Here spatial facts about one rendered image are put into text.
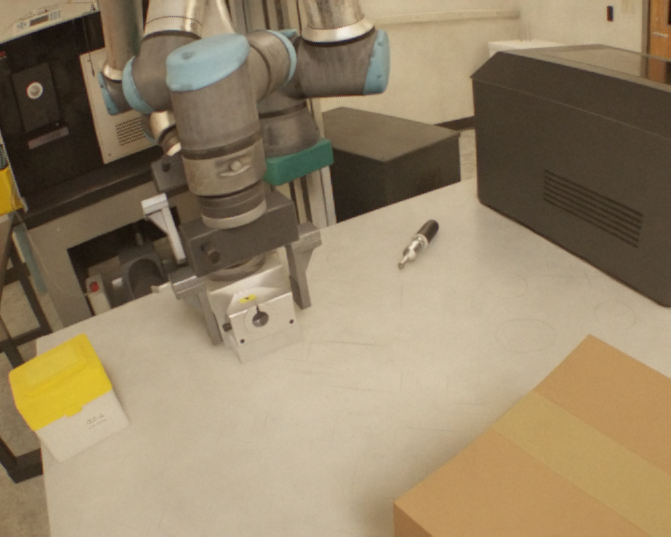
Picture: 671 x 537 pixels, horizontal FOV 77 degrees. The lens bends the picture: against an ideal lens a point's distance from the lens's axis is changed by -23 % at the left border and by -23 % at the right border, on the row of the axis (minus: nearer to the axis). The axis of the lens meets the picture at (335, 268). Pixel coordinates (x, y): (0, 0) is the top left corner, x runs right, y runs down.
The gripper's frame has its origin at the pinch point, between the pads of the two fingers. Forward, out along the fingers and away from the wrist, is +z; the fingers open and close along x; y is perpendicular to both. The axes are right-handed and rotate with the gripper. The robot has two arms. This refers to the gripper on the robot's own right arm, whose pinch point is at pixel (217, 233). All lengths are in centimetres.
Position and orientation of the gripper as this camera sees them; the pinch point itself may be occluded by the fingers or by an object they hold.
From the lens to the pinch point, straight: 76.7
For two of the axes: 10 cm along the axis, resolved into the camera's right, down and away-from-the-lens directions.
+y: 2.9, -2.2, -9.3
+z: 4.0, 9.1, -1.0
